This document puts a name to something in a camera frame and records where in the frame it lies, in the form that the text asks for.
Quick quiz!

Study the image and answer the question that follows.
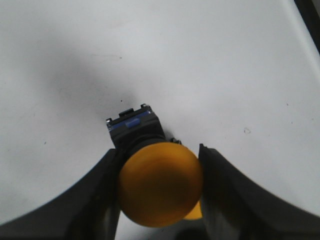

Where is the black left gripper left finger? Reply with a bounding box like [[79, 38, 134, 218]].
[[0, 149, 123, 240]]

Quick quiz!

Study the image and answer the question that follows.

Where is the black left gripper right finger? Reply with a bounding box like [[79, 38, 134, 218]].
[[198, 144, 320, 240]]

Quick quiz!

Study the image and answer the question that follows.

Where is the yellow mushroom push button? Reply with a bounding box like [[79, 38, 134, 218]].
[[106, 104, 204, 228]]

